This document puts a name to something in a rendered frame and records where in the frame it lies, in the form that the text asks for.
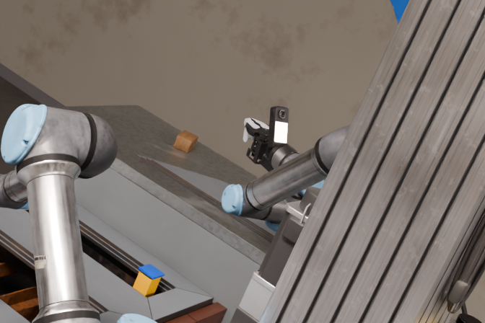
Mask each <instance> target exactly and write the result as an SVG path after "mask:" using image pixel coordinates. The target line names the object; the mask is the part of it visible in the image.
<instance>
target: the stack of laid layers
mask: <svg viewBox="0 0 485 323"><path fill-rule="evenodd" d="M79 228H80V234H81V235H82V236H84V237H86V238H87V239H89V240H90V241H91V242H93V243H94V244H96V245H97V246H98V247H100V248H101V249H103V250H104V251H106V252H107V253H108V254H109V255H111V256H112V257H114V258H116V259H117V260H118V261H119V262H121V263H123V264H124V265H125V266H126V267H128V268H129V269H131V270H133V271H134V272H135V273H136V274H139V271H140V270H139V267H141V266H144V265H143V264H141V263H140V262H138V261H137V260H135V259H134V258H133V257H131V256H130V255H128V254H127V253H125V252H124V251H123V250H122V249H120V248H118V247H117V246H115V245H114V244H113V243H111V242H109V241H108V240H107V239H106V238H104V237H103V236H101V235H100V234H98V233H97V232H96V231H94V230H93V229H91V228H90V227H88V226H87V225H86V224H84V223H82V222H81V221H80V220H79ZM0 245H1V246H2V247H4V248H5V249H7V250H8V251H9V252H11V253H12V254H13V255H14V256H16V257H17V258H19V259H20V260H21V261H23V262H24V263H25V264H26V265H28V266H29V267H31V268H32V269H33V270H34V271H35V262H34V255H33V254H32V253H31V252H29V251H28V250H26V249H25V248H24V247H23V246H21V245H20V244H18V243H17V242H15V240H13V239H12V238H10V237H9V236H7V235H6V234H5V233H4V232H3V231H1V230H0ZM157 288H158V289H159V290H161V291H162V292H165V291H168V290H171V289H174V288H175V287H174V286H173V285H171V284H170V283H168V282H167V281H166V280H164V279H163V278H161V279H160V282H159V284H158V286H157ZM213 299H214V298H212V299H209V300H208V301H204V302H202V303H199V304H196V305H194V306H191V307H189V308H187V309H184V310H181V311H178V312H175V313H174V314H171V315H168V316H166V317H163V318H161V319H157V320H155V322H157V323H165V322H168V321H170V320H173V319H176V318H178V317H181V316H183V315H185V314H188V313H191V312H193V311H196V310H198V309H201V308H204V307H205V306H208V305H211V303H212V301H213ZM89 304H90V306H92V307H93V308H94V309H96V310H98V311H99V313H100V314H101V313H103V312H106V311H108V310H107V309H106V308H105V307H103V306H102V305H100V304H99V303H97V302H96V301H95V300H94V299H93V298H91V297H90V296H89Z"/></svg>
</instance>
